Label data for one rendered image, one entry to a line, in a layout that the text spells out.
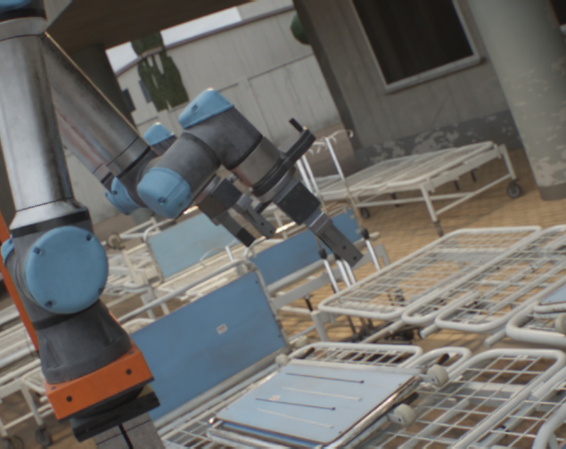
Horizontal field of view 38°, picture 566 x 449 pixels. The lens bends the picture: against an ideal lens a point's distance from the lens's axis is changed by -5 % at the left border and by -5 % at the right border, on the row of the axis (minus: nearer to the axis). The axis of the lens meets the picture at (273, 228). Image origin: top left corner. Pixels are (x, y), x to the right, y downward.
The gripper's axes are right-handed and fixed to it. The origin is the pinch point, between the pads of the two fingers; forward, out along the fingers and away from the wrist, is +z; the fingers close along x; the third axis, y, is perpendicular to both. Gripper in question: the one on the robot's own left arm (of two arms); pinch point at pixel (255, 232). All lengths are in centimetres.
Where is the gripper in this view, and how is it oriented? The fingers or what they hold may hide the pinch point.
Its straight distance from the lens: 184.1
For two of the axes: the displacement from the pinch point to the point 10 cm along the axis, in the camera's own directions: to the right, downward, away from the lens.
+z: 7.2, 6.7, 1.6
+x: -3.4, 1.5, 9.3
